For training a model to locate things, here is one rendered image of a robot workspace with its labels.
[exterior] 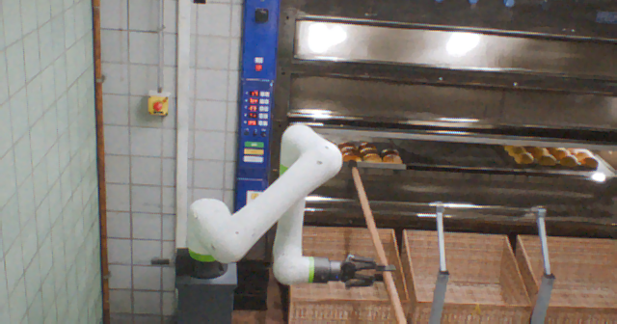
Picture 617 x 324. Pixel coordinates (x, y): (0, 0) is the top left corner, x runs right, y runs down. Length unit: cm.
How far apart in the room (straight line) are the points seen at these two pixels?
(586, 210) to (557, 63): 84
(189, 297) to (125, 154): 120
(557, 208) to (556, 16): 101
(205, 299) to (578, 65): 210
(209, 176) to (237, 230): 127
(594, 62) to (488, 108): 55
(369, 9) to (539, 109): 99
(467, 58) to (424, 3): 33
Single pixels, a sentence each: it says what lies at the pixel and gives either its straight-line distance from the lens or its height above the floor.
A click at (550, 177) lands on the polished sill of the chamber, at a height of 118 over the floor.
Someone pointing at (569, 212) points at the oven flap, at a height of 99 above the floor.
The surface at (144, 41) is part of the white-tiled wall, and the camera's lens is 319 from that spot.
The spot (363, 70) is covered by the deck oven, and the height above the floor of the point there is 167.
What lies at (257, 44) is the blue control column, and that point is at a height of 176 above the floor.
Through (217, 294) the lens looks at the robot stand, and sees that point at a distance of 234.
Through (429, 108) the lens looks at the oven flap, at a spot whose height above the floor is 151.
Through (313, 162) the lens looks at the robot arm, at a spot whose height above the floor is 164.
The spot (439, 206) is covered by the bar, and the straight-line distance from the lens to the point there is 310.
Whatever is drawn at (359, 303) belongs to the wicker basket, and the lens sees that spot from 315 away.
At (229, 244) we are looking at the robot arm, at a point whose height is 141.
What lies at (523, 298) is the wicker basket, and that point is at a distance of 345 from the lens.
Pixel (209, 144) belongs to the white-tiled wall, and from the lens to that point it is 330.
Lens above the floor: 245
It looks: 22 degrees down
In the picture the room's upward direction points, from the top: 5 degrees clockwise
